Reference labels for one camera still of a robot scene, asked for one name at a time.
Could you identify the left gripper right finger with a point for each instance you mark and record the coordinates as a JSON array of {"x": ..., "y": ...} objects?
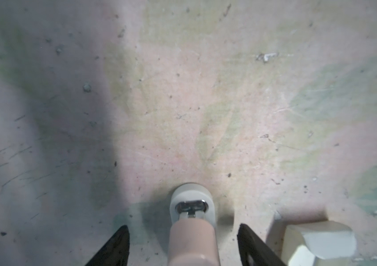
[{"x": 253, "y": 251}]

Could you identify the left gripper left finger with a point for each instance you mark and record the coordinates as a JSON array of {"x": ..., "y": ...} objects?
[{"x": 115, "y": 252}]

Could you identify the staple box tray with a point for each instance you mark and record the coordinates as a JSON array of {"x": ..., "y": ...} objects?
[{"x": 327, "y": 243}]

